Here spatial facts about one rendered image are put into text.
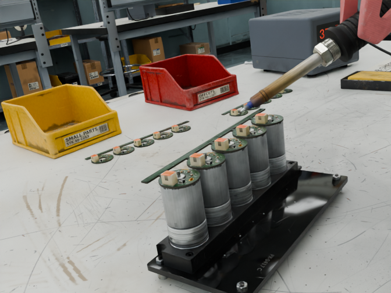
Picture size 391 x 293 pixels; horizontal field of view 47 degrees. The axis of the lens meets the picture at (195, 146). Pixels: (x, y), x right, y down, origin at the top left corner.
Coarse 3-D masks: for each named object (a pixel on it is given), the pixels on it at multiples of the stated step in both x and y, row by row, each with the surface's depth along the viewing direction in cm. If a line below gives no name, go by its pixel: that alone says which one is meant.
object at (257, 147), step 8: (264, 136) 32; (248, 144) 32; (256, 144) 32; (264, 144) 32; (248, 152) 32; (256, 152) 32; (264, 152) 32; (248, 160) 32; (256, 160) 32; (264, 160) 32; (256, 168) 32; (264, 168) 33; (256, 176) 32; (264, 176) 33; (256, 184) 33; (264, 184) 33
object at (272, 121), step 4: (268, 116) 35; (272, 116) 35; (276, 116) 35; (280, 116) 35; (252, 120) 35; (268, 120) 34; (272, 120) 34; (276, 120) 34; (280, 120) 34; (256, 124) 34; (260, 124) 34; (264, 124) 34; (268, 124) 33; (272, 124) 33
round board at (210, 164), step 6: (210, 156) 29; (216, 156) 28; (222, 156) 29; (210, 162) 28; (216, 162) 28; (222, 162) 28; (192, 168) 28; (198, 168) 27; (204, 168) 27; (210, 168) 27
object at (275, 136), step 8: (272, 128) 34; (280, 128) 34; (272, 136) 34; (280, 136) 34; (272, 144) 34; (280, 144) 34; (272, 152) 34; (280, 152) 34; (272, 160) 34; (280, 160) 35; (272, 168) 35; (280, 168) 35
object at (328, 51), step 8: (328, 40) 28; (320, 48) 28; (328, 48) 28; (336, 48) 28; (312, 56) 29; (320, 56) 28; (328, 56) 28; (336, 56) 28; (304, 64) 29; (312, 64) 28; (320, 64) 29; (328, 64) 29; (288, 72) 29; (296, 72) 29; (304, 72) 29; (280, 80) 29; (288, 80) 29; (296, 80) 29; (264, 88) 29; (272, 88) 29; (280, 88) 29; (256, 96) 29; (264, 96) 29; (272, 96) 29; (256, 104) 29
